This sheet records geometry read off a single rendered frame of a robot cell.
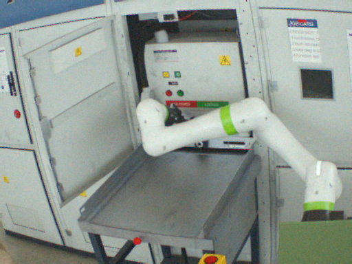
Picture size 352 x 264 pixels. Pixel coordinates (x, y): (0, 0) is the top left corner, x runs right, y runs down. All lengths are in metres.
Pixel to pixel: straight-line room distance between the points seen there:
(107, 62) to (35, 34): 0.53
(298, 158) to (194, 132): 0.43
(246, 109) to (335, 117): 0.52
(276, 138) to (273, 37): 0.45
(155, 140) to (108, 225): 0.40
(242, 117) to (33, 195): 1.80
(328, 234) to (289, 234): 0.15
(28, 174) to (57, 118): 1.07
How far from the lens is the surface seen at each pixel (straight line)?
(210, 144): 2.63
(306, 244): 1.76
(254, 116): 2.01
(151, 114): 2.19
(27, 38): 2.90
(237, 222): 2.35
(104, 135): 2.60
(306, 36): 2.23
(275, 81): 2.34
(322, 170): 1.85
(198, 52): 2.48
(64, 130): 2.40
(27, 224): 3.68
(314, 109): 2.35
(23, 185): 3.44
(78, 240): 3.41
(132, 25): 2.72
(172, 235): 2.06
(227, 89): 2.49
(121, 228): 2.16
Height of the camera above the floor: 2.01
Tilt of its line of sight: 24 degrees down
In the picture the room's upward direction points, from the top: 9 degrees counter-clockwise
